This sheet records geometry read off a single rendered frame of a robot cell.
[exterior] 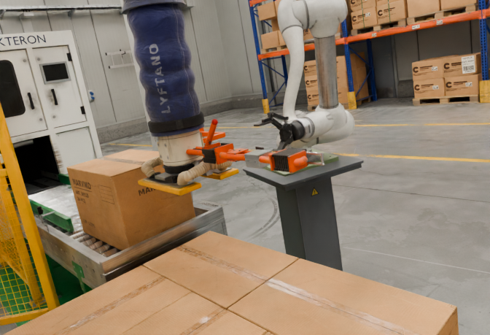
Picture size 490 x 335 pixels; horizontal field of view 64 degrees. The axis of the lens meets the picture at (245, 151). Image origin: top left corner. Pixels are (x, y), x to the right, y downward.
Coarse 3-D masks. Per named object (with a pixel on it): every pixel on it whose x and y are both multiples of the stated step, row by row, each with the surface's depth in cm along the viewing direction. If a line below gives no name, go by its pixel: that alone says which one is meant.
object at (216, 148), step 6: (216, 144) 148; (222, 144) 148; (228, 144) 142; (204, 150) 142; (210, 150) 139; (216, 150) 139; (222, 150) 141; (204, 156) 145; (210, 156) 142; (216, 156) 139; (204, 162) 144; (210, 162) 141; (222, 162) 141
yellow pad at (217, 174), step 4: (228, 168) 163; (232, 168) 164; (216, 172) 160; (220, 172) 159; (224, 172) 159; (228, 172) 159; (232, 172) 160; (236, 172) 161; (200, 176) 167; (204, 176) 164; (208, 176) 162; (212, 176) 160; (216, 176) 158; (220, 176) 156; (224, 176) 157; (228, 176) 159
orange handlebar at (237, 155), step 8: (216, 136) 179; (224, 136) 182; (192, 152) 152; (200, 152) 148; (232, 152) 135; (240, 152) 134; (248, 152) 134; (232, 160) 135; (240, 160) 132; (264, 160) 122; (296, 160) 113; (304, 160) 114
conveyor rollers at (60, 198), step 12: (48, 192) 354; (60, 192) 345; (72, 192) 342; (48, 204) 312; (60, 204) 303; (72, 204) 299; (36, 216) 283; (72, 216) 272; (60, 228) 250; (84, 240) 224; (96, 240) 220; (108, 252) 198
